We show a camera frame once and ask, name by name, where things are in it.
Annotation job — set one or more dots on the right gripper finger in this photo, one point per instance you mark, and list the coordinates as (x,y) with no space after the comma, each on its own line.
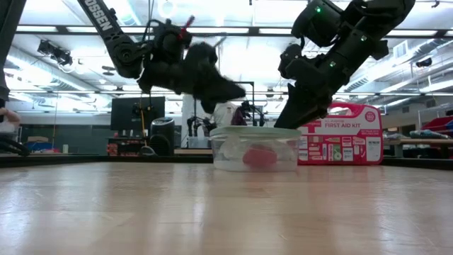
(301,110)

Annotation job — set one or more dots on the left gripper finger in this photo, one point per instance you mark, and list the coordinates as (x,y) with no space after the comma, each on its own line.
(223,90)
(209,105)

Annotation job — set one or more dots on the clear plastic container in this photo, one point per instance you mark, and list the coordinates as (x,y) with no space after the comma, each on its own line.
(219,166)

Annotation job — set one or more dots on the red elastic bandage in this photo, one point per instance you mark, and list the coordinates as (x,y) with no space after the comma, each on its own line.
(260,157)

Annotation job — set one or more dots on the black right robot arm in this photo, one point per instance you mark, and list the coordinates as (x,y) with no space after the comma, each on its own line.
(371,21)

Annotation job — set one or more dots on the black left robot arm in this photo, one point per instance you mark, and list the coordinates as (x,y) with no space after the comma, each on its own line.
(106,25)

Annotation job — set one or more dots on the black background robot arm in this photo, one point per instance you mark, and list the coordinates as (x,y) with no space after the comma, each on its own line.
(207,124)
(246,105)

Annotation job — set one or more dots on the person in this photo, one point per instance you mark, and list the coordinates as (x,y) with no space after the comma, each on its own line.
(223,115)

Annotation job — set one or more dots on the red zip tie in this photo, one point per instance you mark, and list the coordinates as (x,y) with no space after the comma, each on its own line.
(185,26)

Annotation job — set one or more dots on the black monitor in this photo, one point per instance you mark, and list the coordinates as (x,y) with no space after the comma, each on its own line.
(124,113)

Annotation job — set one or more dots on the red first aid kit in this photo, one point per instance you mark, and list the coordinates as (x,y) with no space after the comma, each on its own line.
(354,141)

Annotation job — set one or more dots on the black low shelf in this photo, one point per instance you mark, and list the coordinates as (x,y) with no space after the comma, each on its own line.
(124,147)

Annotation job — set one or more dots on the black ceiling speaker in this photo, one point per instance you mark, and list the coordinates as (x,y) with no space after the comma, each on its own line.
(423,62)

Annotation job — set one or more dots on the grey cloth bundle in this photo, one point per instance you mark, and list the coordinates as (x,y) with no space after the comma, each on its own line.
(428,134)

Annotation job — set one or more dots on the wooden background table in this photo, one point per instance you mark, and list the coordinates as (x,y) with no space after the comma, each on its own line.
(424,141)

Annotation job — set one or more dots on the red and blue bundle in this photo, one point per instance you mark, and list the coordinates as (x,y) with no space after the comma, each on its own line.
(439,124)

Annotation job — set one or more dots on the person's hand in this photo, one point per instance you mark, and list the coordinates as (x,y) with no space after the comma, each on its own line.
(8,115)

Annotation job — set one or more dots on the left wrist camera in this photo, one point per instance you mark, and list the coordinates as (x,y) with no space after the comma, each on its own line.
(200,55)

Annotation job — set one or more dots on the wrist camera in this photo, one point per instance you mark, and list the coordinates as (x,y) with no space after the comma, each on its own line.
(200,55)
(292,60)

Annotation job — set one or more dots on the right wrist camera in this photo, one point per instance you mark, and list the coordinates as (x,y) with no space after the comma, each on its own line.
(292,60)

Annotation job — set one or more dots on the black ceiling camera mount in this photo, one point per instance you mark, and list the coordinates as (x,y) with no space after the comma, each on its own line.
(53,51)

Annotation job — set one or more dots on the black aluminium rig frame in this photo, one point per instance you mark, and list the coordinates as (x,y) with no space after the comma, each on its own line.
(70,161)

